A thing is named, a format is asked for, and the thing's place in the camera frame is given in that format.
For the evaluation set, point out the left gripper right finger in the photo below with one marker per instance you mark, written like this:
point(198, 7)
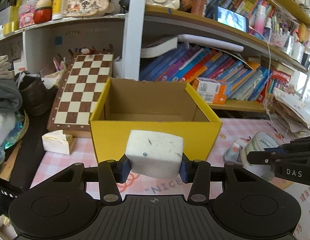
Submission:
point(186, 171)

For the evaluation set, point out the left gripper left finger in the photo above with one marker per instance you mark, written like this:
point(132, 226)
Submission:
point(122, 169)

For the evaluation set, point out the white sponge block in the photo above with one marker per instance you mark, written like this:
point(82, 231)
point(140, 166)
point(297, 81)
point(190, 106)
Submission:
point(155, 154)

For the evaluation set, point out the clear tape roll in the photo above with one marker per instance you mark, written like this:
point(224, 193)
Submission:
point(259, 142)

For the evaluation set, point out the white charger plug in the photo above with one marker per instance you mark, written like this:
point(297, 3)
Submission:
point(232, 154)

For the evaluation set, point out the stack of papers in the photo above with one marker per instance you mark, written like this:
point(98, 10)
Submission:
point(291, 113)

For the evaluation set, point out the lower orange white toothbrush box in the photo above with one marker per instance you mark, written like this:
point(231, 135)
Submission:
point(219, 99)

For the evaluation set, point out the orange white toothbrush box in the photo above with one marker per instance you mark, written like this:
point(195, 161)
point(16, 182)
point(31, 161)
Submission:
point(211, 86)
point(219, 99)

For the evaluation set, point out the pink checkered desk mat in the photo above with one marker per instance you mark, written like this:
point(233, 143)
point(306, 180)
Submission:
point(226, 183)

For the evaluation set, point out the upper orange white toothbrush box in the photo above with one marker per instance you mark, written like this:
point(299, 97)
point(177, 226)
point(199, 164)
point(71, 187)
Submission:
point(211, 86)

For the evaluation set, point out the brown white chessboard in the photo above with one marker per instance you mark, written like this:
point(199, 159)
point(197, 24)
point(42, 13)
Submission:
point(80, 88)

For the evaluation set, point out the white wooden bookshelf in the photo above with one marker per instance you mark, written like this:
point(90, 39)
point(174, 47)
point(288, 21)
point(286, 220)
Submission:
point(39, 43)

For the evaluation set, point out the brown leather bag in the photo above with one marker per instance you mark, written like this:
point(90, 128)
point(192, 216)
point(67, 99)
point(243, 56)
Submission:
point(37, 99)

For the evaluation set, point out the folded grey towels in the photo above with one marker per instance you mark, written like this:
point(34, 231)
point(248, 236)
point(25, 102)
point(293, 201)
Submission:
point(10, 97)

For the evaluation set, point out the tablet screen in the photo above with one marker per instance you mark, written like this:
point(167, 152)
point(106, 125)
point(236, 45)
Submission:
point(231, 19)

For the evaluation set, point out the red round doll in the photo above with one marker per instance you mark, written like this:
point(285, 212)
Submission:
point(43, 11)

